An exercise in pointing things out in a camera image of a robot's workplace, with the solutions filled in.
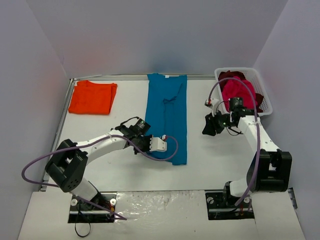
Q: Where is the teal blue t shirt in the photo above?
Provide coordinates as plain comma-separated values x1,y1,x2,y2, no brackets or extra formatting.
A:
145,73,188,166

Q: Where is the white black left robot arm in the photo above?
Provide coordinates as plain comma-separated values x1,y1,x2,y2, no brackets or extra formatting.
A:
45,118,152,209

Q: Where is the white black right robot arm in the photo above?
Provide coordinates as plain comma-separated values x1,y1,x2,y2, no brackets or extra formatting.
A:
202,97,292,207

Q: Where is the pink magenta t shirt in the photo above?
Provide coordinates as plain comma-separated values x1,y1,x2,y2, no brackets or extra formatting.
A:
221,79,258,111

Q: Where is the dark maroon t shirt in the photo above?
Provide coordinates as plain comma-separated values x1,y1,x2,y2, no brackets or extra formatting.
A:
218,70,264,113

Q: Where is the white plastic laundry basket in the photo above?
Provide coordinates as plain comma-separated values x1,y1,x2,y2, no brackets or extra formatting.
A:
214,67,273,117

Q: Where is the folded orange t shirt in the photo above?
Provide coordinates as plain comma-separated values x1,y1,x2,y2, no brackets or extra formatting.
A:
68,80,118,115

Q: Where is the white front cover board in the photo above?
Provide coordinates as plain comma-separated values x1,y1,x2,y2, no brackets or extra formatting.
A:
19,190,304,240

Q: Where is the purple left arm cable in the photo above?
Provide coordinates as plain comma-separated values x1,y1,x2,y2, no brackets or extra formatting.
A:
21,134,180,222

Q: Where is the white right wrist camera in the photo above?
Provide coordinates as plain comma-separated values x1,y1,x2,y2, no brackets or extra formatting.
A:
204,98,221,117

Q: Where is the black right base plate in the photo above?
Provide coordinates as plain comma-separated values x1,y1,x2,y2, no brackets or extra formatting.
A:
205,190,255,221

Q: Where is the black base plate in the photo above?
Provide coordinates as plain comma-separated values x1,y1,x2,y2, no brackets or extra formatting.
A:
67,192,117,224
205,190,255,221

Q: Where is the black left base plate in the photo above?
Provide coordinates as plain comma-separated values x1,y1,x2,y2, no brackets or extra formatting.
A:
67,192,117,224

